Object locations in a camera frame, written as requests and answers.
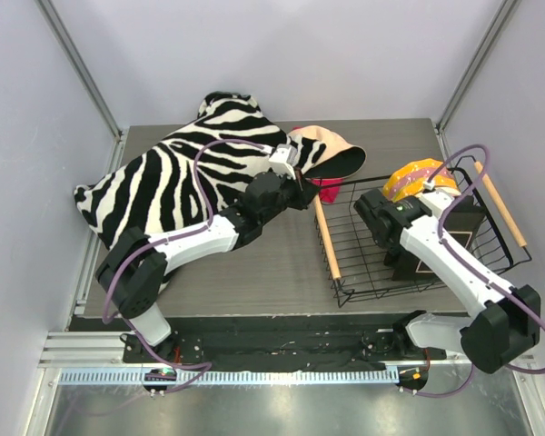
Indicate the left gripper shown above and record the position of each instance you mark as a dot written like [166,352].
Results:
[303,192]

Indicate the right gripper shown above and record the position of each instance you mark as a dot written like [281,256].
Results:
[391,260]

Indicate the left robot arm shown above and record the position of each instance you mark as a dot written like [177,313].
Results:
[133,271]

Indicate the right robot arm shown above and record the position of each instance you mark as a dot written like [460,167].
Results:
[502,321]

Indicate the purple dotted plate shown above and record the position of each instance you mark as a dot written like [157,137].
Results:
[401,182]

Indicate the pink cloth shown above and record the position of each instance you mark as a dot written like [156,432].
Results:
[329,189]

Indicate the orange dotted plate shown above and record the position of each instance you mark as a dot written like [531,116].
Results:
[442,183]

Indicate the zebra print blanket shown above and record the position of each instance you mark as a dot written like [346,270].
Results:
[201,167]

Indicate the yellow dotted plate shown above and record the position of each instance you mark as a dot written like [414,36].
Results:
[429,162]

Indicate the beige bucket hat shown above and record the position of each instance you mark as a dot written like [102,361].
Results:
[324,154]

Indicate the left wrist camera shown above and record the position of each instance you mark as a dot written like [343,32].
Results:
[283,160]

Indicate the black wire dish rack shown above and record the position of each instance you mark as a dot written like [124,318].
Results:
[369,284]

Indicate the left wooden rack handle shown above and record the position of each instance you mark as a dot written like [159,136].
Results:
[326,239]

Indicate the wooden rack handle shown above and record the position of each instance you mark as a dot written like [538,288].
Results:
[501,206]
[326,239]

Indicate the right wooden rack handle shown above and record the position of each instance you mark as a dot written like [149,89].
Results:
[501,206]

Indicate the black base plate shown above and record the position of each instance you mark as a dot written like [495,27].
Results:
[285,343]

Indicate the white slotted cable duct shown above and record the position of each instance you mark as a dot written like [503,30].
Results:
[149,376]

